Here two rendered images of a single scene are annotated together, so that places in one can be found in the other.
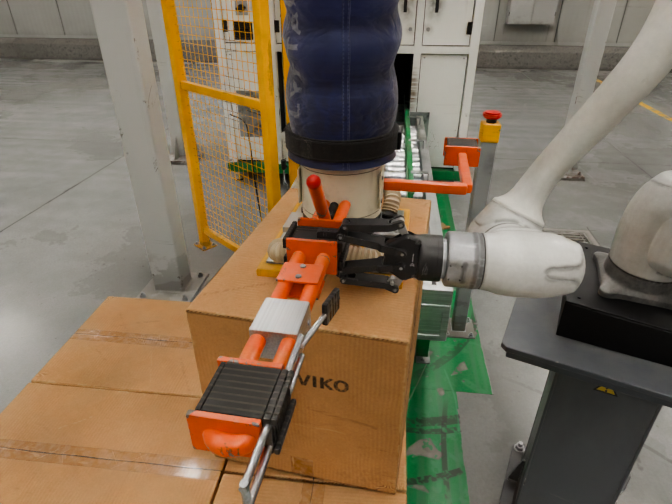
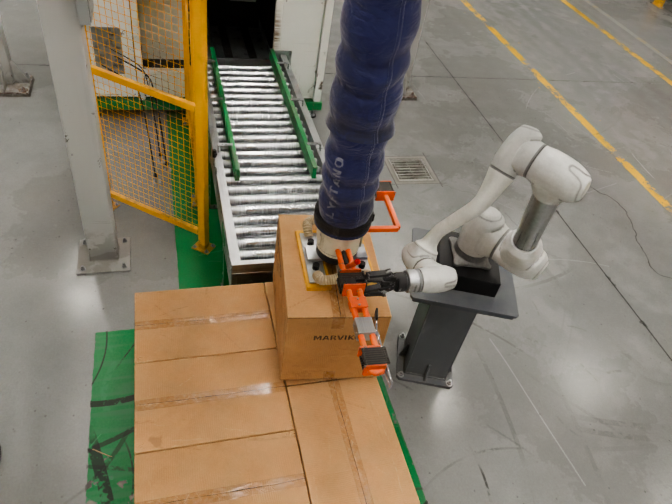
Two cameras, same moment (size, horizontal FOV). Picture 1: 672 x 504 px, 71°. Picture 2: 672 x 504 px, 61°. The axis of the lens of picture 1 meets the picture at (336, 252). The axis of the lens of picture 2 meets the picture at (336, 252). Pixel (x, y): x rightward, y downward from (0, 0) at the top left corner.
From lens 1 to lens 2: 1.49 m
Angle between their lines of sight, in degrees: 26
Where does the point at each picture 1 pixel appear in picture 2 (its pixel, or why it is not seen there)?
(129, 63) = (80, 84)
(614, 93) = (468, 215)
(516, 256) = (434, 280)
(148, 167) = (92, 164)
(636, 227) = (470, 235)
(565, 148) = (448, 227)
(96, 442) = (208, 388)
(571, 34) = not seen: outside the picture
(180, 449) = (257, 380)
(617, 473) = (458, 342)
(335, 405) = (353, 345)
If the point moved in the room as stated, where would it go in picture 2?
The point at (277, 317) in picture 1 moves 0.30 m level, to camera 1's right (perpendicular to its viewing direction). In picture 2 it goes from (365, 326) to (441, 310)
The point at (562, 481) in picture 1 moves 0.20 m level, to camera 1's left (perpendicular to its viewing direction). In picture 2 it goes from (431, 351) to (398, 359)
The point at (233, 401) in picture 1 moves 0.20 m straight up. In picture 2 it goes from (375, 360) to (388, 320)
